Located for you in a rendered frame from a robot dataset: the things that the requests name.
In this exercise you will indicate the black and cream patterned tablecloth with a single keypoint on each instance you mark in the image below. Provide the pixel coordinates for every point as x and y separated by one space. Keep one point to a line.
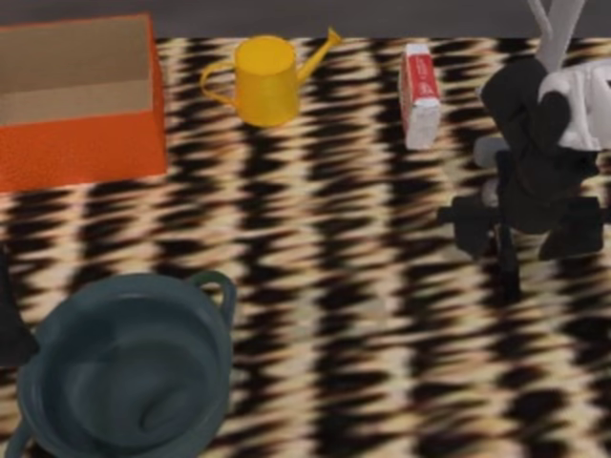
334 286

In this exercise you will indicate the red and white carton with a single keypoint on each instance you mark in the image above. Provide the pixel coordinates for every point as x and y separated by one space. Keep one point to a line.
421 95

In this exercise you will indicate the orange open cardboard box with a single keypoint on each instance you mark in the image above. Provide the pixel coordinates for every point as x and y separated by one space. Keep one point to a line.
71 138

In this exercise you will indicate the yellow watering can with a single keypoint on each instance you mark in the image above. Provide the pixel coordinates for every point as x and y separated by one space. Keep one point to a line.
267 81

